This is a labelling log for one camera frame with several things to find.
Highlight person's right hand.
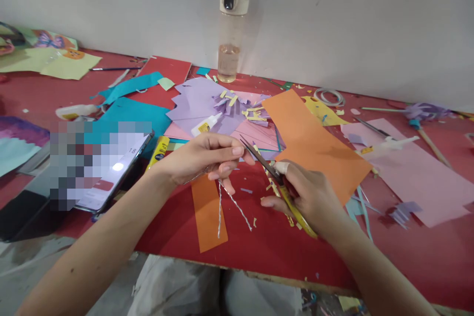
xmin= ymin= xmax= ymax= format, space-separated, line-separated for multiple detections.
xmin=260 ymin=160 xmax=348 ymax=239

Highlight person's left hand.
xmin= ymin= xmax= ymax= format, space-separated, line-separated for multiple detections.
xmin=159 ymin=133 xmax=257 ymax=195

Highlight person's left index finger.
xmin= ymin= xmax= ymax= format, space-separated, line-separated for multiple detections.
xmin=207 ymin=133 xmax=257 ymax=167

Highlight person's left fingers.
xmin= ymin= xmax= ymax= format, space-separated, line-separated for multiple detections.
xmin=207 ymin=162 xmax=238 ymax=195

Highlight person's right index finger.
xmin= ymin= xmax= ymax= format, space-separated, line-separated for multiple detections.
xmin=275 ymin=160 xmax=298 ymax=185

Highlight person's left thumb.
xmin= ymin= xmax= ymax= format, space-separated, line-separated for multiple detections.
xmin=213 ymin=145 xmax=246 ymax=159

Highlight person's right thumb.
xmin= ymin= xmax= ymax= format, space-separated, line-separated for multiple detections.
xmin=260 ymin=196 xmax=297 ymax=217

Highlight yellow handled scissors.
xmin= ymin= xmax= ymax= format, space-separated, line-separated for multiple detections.
xmin=239 ymin=135 xmax=319 ymax=239

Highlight twisted silver wire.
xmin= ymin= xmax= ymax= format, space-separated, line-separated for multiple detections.
xmin=183 ymin=166 xmax=255 ymax=239

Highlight small white glue bottle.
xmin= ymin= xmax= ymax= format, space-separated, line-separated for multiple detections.
xmin=190 ymin=112 xmax=223 ymax=137

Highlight purple fringed paper flower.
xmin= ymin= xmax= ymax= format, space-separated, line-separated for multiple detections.
xmin=212 ymin=89 xmax=274 ymax=129

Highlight orange paper strip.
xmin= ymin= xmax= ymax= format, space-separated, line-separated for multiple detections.
xmin=191 ymin=174 xmax=229 ymax=254

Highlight large orange paper sheet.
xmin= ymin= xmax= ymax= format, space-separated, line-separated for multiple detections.
xmin=260 ymin=89 xmax=373 ymax=208

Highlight pink paper under purple sheets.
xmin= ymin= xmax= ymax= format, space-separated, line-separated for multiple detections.
xmin=163 ymin=90 xmax=283 ymax=153

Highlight yellow glue tube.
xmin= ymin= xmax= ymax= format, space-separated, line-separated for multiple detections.
xmin=146 ymin=135 xmax=171 ymax=173

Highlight yellow paper piece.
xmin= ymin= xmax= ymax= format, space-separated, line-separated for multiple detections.
xmin=300 ymin=95 xmax=350 ymax=127

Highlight clear water bottle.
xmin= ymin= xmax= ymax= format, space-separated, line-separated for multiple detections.
xmin=216 ymin=0 xmax=257 ymax=84

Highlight light blue paper strips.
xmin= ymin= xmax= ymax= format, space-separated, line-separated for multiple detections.
xmin=345 ymin=182 xmax=384 ymax=242

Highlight white plastic rings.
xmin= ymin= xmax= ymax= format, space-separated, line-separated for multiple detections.
xmin=314 ymin=87 xmax=348 ymax=107

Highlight large teal paper sheet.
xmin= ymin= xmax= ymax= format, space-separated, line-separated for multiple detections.
xmin=88 ymin=97 xmax=174 ymax=151

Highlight black tweezers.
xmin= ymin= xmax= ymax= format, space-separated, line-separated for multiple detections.
xmin=353 ymin=116 xmax=397 ymax=142

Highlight smartphone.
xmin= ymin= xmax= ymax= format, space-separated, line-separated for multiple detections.
xmin=49 ymin=121 xmax=156 ymax=216

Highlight red notebook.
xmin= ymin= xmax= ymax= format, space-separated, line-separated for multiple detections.
xmin=134 ymin=56 xmax=193 ymax=88

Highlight clear glue bottle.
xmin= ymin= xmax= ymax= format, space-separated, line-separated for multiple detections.
xmin=360 ymin=135 xmax=421 ymax=155

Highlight torn teal paper piece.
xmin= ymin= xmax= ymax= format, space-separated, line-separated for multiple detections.
xmin=90 ymin=71 xmax=164 ymax=108

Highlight person's legs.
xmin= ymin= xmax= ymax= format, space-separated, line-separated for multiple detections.
xmin=127 ymin=253 xmax=310 ymax=316

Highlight small folded purple paper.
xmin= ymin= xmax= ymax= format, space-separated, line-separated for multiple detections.
xmin=392 ymin=201 xmax=424 ymax=229

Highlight large pink paper sheet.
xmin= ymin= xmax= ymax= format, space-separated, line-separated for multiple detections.
xmin=340 ymin=118 xmax=472 ymax=229

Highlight thin paintbrush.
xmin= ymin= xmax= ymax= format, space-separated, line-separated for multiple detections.
xmin=88 ymin=66 xmax=144 ymax=72

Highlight wooden stick with blue wrap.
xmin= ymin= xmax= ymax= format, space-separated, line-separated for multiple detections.
xmin=408 ymin=118 xmax=453 ymax=169

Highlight purple paper flower on stick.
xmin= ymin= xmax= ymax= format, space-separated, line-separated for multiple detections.
xmin=360 ymin=101 xmax=454 ymax=121

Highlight pale yellow paper pieces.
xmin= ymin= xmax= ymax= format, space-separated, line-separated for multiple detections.
xmin=0 ymin=46 xmax=103 ymax=81

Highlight black flat object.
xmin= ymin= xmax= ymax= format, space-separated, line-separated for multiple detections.
xmin=0 ymin=189 xmax=51 ymax=243

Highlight purple painted paper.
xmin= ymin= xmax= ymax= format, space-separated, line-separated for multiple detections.
xmin=0 ymin=116 xmax=51 ymax=151

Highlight light blue paper sheet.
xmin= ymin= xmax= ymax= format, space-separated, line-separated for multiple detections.
xmin=0 ymin=137 xmax=42 ymax=179

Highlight colourful butterfly bag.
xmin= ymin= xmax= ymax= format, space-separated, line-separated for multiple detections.
xmin=0 ymin=21 xmax=79 ymax=58

